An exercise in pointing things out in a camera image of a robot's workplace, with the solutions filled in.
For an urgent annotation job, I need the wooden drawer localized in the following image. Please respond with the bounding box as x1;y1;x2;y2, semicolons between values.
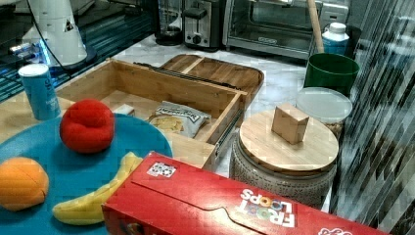
55;58;249;146

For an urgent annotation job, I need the chips bag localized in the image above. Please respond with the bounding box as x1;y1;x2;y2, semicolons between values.
148;101;211;138

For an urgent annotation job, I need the wooden cutting tray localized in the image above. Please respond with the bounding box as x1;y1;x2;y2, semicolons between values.
161;54;264;96

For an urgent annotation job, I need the ceramic jar wooden lid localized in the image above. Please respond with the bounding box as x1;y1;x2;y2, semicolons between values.
229;110;339;210

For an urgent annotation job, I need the white sponge block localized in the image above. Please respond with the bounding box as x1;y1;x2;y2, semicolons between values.
114;104;135;117

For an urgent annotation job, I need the red Froot Loops box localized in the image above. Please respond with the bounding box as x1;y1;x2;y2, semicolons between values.
103;152;388;235

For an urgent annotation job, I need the black silver toaster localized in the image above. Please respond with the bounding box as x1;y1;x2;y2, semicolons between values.
182;0;222;52

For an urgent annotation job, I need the silver toaster oven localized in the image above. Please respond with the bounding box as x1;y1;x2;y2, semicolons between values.
222;0;350;61

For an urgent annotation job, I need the clear container white lid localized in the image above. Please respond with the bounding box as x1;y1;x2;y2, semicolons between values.
296;87;352;138

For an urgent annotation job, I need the green cup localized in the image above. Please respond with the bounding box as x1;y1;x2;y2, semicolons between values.
303;53;359;97

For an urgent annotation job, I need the wooden spoon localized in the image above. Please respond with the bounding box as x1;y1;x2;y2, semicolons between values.
306;0;324;53

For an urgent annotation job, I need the blue round plate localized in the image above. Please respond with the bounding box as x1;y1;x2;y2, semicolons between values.
0;115;172;235

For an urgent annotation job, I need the white blue bottle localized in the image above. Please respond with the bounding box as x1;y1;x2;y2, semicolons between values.
322;23;349;55

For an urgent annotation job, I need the yellow plush banana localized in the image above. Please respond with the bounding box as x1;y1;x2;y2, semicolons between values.
52;152;143;226

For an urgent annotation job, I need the blue shaker white lid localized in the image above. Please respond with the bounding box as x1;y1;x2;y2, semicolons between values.
18;64;61;120

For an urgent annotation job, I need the orange plush fruit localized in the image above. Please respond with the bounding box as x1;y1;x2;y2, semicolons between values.
0;157;49;212

